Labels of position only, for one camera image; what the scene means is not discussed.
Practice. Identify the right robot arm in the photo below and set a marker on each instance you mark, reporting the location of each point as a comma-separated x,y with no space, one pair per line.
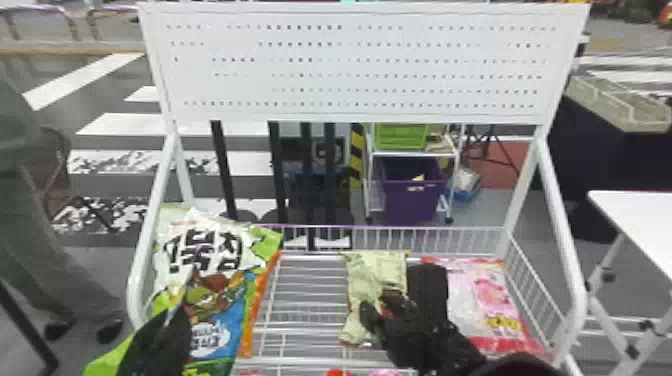
472,362

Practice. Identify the pink snack packet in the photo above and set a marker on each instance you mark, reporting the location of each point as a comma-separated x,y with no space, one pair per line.
488,304

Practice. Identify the person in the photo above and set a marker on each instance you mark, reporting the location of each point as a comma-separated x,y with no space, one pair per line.
31,252

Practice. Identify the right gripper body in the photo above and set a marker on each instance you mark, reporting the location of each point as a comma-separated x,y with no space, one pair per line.
414,341

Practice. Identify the green cereal bag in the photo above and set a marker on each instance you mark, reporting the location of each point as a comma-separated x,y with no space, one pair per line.
220,294

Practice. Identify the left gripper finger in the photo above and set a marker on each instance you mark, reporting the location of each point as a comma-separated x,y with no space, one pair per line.
162,346

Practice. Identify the white side table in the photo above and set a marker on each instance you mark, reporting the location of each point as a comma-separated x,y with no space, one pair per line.
635,220

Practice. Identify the green basket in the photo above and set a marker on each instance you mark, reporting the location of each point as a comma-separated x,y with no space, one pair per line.
401,137

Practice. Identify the white shelf trolley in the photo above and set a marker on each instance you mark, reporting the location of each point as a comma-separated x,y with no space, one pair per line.
370,173

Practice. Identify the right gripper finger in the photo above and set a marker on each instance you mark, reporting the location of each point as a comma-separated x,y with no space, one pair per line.
398,303
372,321

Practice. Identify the light green snack packet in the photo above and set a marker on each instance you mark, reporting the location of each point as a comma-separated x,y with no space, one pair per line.
370,278

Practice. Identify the striped post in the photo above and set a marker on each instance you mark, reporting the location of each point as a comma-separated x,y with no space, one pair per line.
357,152

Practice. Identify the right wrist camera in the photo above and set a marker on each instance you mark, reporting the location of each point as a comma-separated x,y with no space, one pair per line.
428,286

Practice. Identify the purple crate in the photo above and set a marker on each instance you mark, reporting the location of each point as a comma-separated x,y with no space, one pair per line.
412,189

